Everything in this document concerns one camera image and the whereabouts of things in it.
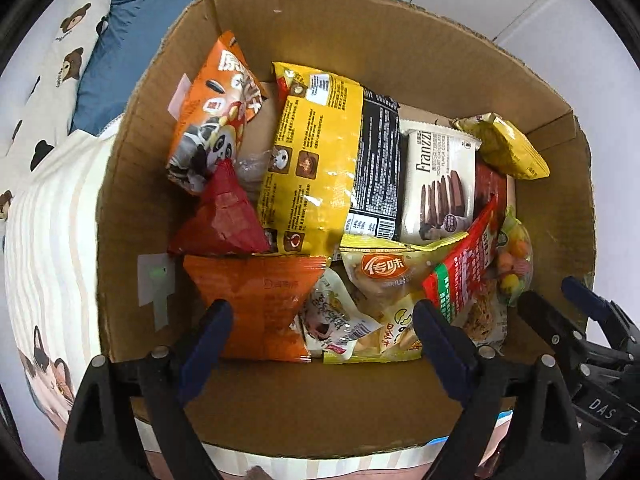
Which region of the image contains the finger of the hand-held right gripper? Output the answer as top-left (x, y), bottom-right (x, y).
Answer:
top-left (517, 290), bottom-right (586, 356)
top-left (561, 276), bottom-right (640, 348)

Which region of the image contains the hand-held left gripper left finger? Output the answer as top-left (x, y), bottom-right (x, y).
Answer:
top-left (60, 299), bottom-right (235, 480)

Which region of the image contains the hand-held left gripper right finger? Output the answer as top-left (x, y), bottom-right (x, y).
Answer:
top-left (412, 299), bottom-right (586, 480)

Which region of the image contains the plain orange snack packet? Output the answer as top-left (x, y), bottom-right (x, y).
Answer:
top-left (182, 254), bottom-right (328, 363)

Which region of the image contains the brown snack packet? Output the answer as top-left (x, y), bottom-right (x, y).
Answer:
top-left (472, 157), bottom-right (517, 221)

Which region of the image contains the orange panda snack packet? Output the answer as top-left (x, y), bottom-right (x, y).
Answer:
top-left (165, 30), bottom-right (271, 196)

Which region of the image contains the cardboard box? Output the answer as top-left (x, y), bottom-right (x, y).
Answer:
top-left (95, 0), bottom-right (597, 461)

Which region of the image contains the colourful candy bag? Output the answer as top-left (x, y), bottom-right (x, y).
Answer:
top-left (492, 205), bottom-right (535, 308)

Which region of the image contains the red and green snack packet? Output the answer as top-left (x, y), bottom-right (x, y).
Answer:
top-left (421, 194), bottom-right (508, 346)

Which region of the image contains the white label sticker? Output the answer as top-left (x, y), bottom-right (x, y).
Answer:
top-left (137, 252), bottom-right (177, 331)

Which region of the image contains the pale yellow bun packet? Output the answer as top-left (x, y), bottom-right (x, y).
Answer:
top-left (322, 232), bottom-right (471, 365)

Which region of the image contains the small white snack packet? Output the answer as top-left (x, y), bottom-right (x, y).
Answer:
top-left (299, 269), bottom-right (383, 361)

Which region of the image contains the small yellow snack packet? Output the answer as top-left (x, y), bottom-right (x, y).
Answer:
top-left (454, 112), bottom-right (551, 181)

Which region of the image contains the white wafer cookie pack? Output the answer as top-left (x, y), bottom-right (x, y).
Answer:
top-left (397, 119), bottom-right (482, 247)

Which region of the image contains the clear plastic bag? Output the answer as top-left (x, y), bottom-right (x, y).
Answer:
top-left (235, 150), bottom-right (276, 196)

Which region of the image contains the yellow and black snack bag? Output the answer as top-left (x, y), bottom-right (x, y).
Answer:
top-left (256, 61), bottom-right (406, 256)

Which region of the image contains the bear print pillow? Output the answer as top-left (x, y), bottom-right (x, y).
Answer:
top-left (0, 0), bottom-right (113, 221)

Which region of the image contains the blue pillow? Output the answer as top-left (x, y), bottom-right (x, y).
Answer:
top-left (70, 0), bottom-right (401, 136)

